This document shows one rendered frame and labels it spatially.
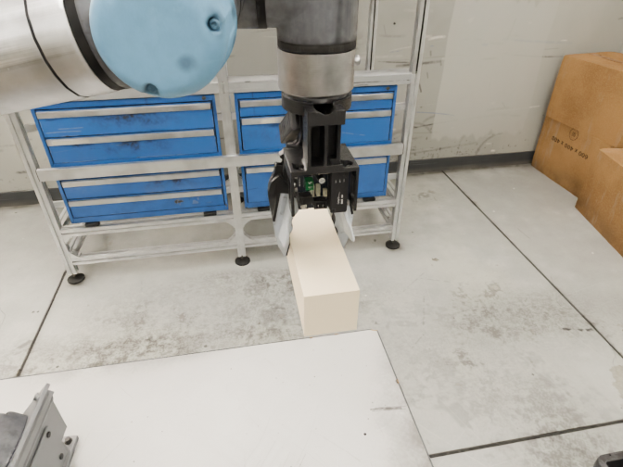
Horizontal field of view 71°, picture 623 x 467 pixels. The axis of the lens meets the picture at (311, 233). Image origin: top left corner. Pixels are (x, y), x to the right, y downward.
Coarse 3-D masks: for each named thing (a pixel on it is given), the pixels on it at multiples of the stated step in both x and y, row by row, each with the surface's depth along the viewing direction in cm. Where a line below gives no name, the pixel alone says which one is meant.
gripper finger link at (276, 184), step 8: (280, 168) 50; (272, 176) 51; (280, 176) 50; (272, 184) 50; (280, 184) 50; (272, 192) 51; (280, 192) 51; (272, 200) 52; (272, 208) 53; (272, 216) 54
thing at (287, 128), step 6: (288, 114) 47; (294, 114) 46; (282, 120) 52; (288, 120) 48; (294, 120) 46; (282, 126) 53; (288, 126) 48; (294, 126) 46; (282, 132) 53; (288, 132) 49; (294, 132) 48; (282, 138) 54; (288, 138) 52; (294, 138) 53
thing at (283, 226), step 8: (280, 200) 52; (296, 200) 52; (280, 208) 52; (288, 208) 50; (296, 208) 53; (280, 216) 53; (288, 216) 50; (280, 224) 53; (288, 224) 50; (280, 232) 53; (288, 232) 50; (280, 240) 53; (288, 240) 50; (280, 248) 55; (288, 248) 56
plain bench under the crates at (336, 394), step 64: (0, 384) 85; (64, 384) 85; (128, 384) 85; (192, 384) 85; (256, 384) 85; (320, 384) 85; (384, 384) 85; (128, 448) 74; (192, 448) 74; (256, 448) 74; (320, 448) 74; (384, 448) 74
